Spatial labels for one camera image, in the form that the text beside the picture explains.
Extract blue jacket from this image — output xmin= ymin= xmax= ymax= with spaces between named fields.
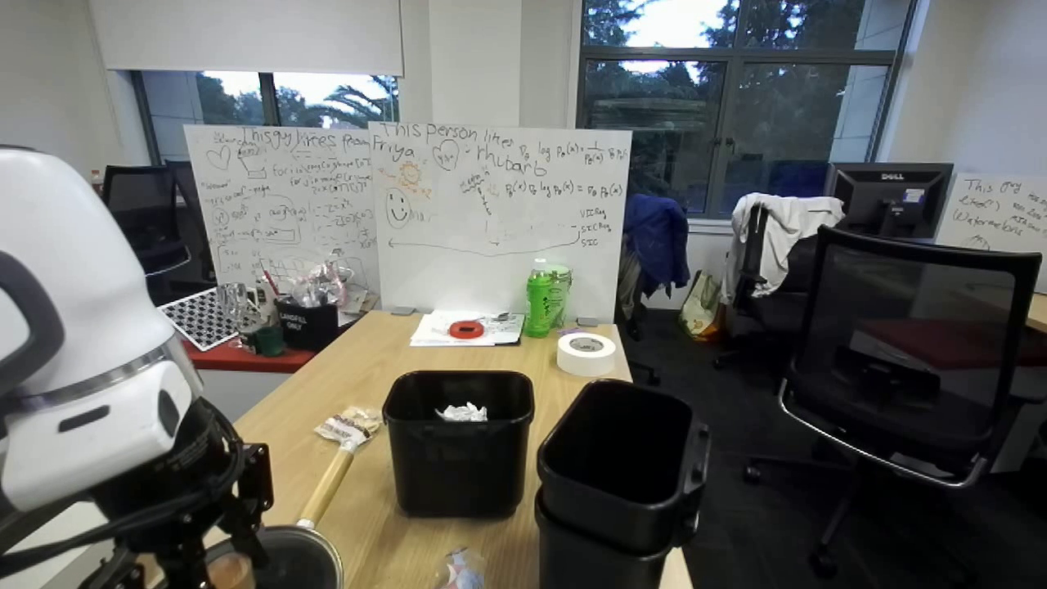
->
xmin=622 ymin=194 xmax=695 ymax=294

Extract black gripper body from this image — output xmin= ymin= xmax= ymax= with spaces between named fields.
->
xmin=95 ymin=394 xmax=275 ymax=548

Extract crumpled clear plastic bags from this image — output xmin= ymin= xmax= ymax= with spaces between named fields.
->
xmin=256 ymin=247 xmax=374 ymax=313

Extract silver pan with wooden handle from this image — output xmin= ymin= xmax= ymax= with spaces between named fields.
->
xmin=205 ymin=522 xmax=344 ymax=589

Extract whiteboard with dense writing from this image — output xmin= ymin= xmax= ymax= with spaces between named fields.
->
xmin=181 ymin=121 xmax=383 ymax=290

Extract white tape roll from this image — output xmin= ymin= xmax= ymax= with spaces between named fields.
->
xmin=552 ymin=330 xmax=622 ymax=379

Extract white plate with red item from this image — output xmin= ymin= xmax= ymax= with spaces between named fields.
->
xmin=409 ymin=307 xmax=526 ymax=351

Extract empty black plastic bin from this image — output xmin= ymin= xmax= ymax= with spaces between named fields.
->
xmin=534 ymin=485 xmax=699 ymax=589
xmin=536 ymin=375 xmax=712 ymax=555

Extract small black computer monitor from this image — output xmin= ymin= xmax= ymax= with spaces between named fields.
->
xmin=830 ymin=159 xmax=955 ymax=243

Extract large whiteboard with smiley drawing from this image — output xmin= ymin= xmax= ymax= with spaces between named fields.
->
xmin=369 ymin=121 xmax=636 ymax=322

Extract yellowish bag on floor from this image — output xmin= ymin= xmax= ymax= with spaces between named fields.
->
xmin=680 ymin=269 xmax=726 ymax=340

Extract black white checkerboard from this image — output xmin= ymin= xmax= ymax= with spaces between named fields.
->
xmin=161 ymin=285 xmax=244 ymax=354

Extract black bin holding white paper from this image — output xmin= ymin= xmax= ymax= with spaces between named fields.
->
xmin=381 ymin=365 xmax=536 ymax=519

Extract crumpled white paper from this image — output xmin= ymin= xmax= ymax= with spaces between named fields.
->
xmin=436 ymin=399 xmax=491 ymax=426

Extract clear plastic bag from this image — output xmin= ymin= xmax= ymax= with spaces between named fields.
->
xmin=437 ymin=547 xmax=486 ymax=589

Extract black chair holding cloth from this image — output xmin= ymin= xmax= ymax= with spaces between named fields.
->
xmin=730 ymin=198 xmax=826 ymax=340

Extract white cloth on chair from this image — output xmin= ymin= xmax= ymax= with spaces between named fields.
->
xmin=730 ymin=190 xmax=847 ymax=300

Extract white cabinet with red top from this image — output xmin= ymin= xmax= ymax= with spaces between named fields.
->
xmin=178 ymin=334 xmax=320 ymax=426

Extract dark green cup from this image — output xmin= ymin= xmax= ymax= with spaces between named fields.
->
xmin=253 ymin=321 xmax=287 ymax=355

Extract white window blind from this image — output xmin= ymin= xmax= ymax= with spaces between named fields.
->
xmin=87 ymin=0 xmax=407 ymax=79

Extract black mesh office chair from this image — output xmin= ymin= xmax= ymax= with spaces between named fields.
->
xmin=743 ymin=222 xmax=1045 ymax=581

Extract whiteboard behind small monitor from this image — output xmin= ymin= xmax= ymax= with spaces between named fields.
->
xmin=935 ymin=169 xmax=1047 ymax=290

